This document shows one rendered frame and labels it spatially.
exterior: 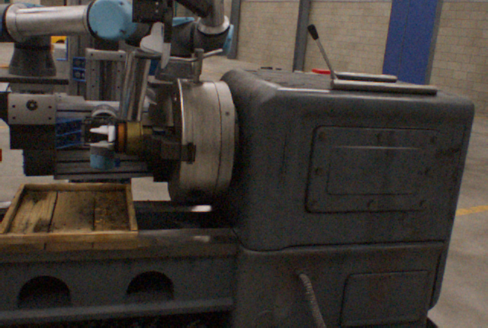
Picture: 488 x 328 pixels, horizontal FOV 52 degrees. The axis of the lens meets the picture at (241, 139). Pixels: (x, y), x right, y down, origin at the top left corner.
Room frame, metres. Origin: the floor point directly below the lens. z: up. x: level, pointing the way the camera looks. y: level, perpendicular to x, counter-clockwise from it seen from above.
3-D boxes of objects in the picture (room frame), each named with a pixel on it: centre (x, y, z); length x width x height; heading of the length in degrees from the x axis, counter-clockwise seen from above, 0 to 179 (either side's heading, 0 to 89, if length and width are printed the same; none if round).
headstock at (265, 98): (1.40, -0.25, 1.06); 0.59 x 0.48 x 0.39; 106
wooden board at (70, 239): (1.19, 0.41, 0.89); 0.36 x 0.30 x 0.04; 16
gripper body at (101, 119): (1.31, 0.38, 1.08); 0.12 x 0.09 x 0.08; 16
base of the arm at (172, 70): (1.89, 0.27, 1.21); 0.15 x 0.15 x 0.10
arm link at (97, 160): (1.48, 0.41, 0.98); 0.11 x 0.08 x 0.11; 162
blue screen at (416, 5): (7.75, -2.32, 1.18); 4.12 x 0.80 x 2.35; 172
